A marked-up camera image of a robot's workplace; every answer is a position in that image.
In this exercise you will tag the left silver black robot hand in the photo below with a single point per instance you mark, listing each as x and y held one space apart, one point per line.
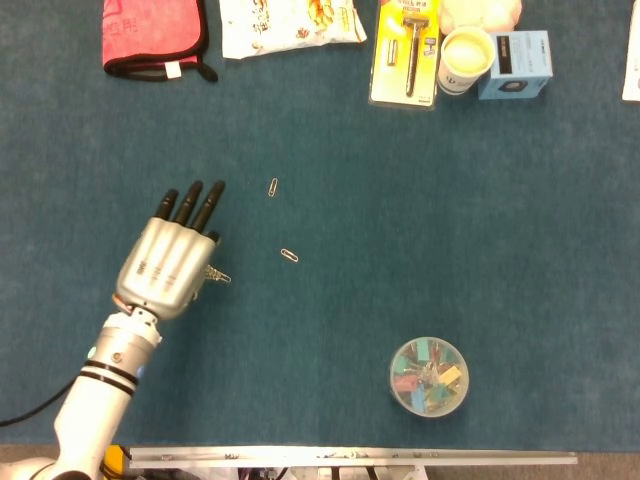
160 265

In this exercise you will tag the silver paper clip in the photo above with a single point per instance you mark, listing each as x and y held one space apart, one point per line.
225 277
289 255
272 187

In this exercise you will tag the yellow part on robot base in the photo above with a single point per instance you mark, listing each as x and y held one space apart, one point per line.
114 459

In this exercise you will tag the pink towel with black trim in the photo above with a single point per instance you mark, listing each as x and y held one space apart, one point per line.
150 32

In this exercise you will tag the white snack bag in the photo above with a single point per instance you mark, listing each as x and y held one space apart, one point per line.
290 25

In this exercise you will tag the clear tub of binder clips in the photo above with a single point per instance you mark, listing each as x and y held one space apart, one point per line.
429 376

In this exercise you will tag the razor in yellow blister pack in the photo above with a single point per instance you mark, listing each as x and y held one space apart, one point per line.
407 50

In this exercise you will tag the white paper cup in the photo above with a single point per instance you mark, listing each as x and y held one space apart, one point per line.
465 62

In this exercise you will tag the light blue speaker box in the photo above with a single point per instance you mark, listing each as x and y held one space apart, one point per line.
520 65

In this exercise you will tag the white toothpaste tube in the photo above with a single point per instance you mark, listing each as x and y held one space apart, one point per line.
632 77

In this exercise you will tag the aluminium rail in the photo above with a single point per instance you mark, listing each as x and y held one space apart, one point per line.
350 456

